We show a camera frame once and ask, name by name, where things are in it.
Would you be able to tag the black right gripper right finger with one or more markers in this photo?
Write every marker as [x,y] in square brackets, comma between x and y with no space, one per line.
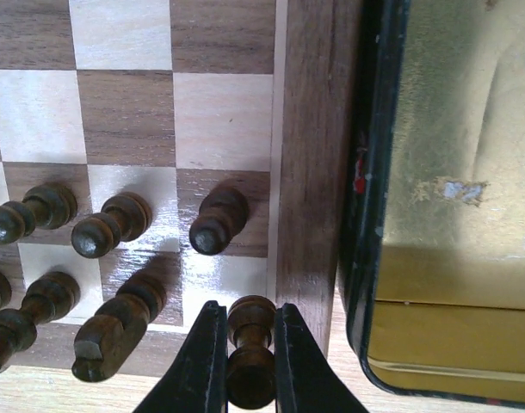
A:
[305,382]

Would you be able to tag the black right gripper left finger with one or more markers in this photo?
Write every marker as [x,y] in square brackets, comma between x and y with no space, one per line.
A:
[195,381]

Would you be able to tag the dark chess pawn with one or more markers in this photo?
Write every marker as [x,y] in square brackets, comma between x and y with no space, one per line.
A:
[250,377]
[223,214]
[124,217]
[48,206]

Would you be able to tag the wooden chess board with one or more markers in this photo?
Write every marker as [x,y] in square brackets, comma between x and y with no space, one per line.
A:
[165,99]

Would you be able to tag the gold tin box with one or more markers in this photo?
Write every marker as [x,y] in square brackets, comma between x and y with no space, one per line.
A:
[432,251]

